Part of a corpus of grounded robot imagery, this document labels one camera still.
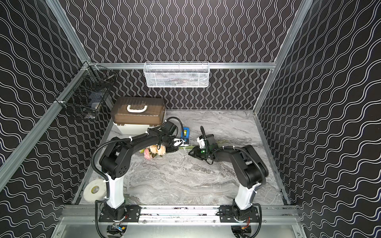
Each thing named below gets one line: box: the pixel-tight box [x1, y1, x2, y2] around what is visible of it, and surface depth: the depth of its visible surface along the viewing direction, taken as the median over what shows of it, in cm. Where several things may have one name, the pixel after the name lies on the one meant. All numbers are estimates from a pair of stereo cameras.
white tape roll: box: [82, 178, 107, 203], surface depth 83 cm
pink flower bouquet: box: [139, 144, 167, 161], surface depth 92 cm
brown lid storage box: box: [110, 97, 167, 138], surface depth 97 cm
